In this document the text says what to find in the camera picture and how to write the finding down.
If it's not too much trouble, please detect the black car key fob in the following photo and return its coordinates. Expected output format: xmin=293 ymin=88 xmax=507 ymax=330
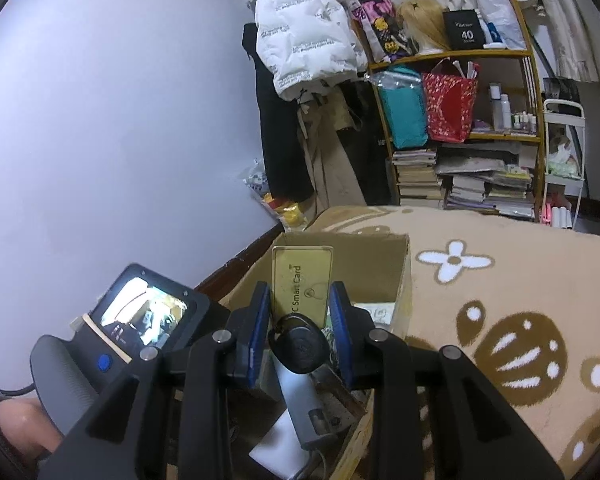
xmin=268 ymin=313 xmax=329 ymax=375

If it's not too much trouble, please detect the stack of books left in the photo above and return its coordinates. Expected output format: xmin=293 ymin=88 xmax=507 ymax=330
xmin=391 ymin=148 xmax=444 ymax=209

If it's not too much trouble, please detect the pile of books right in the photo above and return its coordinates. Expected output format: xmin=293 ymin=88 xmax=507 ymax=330
xmin=436 ymin=140 xmax=539 ymax=221

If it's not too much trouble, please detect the black hanging garment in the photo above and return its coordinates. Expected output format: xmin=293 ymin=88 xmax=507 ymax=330
xmin=242 ymin=23 xmax=314 ymax=203

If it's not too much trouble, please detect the white puffer jacket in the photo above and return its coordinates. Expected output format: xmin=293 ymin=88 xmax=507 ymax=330
xmin=254 ymin=0 xmax=367 ymax=102

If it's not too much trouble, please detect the white flat box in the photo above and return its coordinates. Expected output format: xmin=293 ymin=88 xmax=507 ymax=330
xmin=249 ymin=411 xmax=311 ymax=479

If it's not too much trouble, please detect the red gift bag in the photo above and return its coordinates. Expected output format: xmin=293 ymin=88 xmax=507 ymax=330
xmin=422 ymin=58 xmax=478 ymax=143

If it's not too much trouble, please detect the plastic bag with toys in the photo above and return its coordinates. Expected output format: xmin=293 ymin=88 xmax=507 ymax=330
xmin=242 ymin=159 xmax=311 ymax=231

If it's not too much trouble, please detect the blonde wig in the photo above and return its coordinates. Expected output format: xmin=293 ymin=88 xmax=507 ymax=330
xmin=398 ymin=0 xmax=451 ymax=54

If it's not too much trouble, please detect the brown cardboard box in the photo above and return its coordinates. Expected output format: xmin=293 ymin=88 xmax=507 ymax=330
xmin=218 ymin=231 xmax=413 ymax=480

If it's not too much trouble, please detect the black box with 40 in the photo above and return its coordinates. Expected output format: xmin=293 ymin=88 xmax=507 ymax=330
xmin=443 ymin=9 xmax=486 ymax=51

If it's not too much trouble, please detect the gold IC smart card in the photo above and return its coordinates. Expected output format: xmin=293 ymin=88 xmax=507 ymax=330
xmin=272 ymin=245 xmax=334 ymax=328

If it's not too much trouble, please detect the beige brown floral rug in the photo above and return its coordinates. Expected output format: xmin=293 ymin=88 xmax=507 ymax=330
xmin=306 ymin=206 xmax=600 ymax=479

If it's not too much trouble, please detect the wooden bookshelf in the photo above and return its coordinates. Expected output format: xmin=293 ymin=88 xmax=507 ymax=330
xmin=360 ymin=0 xmax=544 ymax=221

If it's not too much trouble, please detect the light blue handheld device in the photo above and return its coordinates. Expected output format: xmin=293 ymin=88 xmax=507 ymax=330
xmin=273 ymin=356 xmax=338 ymax=479

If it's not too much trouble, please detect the left gripper display unit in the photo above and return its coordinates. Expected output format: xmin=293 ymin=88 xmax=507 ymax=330
xmin=30 ymin=263 xmax=215 ymax=434

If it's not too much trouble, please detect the teal bag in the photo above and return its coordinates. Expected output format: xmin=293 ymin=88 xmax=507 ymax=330
xmin=378 ymin=66 xmax=428 ymax=150

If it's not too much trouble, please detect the white rolling cart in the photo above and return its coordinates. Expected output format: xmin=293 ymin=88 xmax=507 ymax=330
xmin=541 ymin=99 xmax=586 ymax=231

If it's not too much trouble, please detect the white Midea fan remote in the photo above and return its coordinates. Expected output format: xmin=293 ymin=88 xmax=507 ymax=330
xmin=353 ymin=302 xmax=396 ymax=330

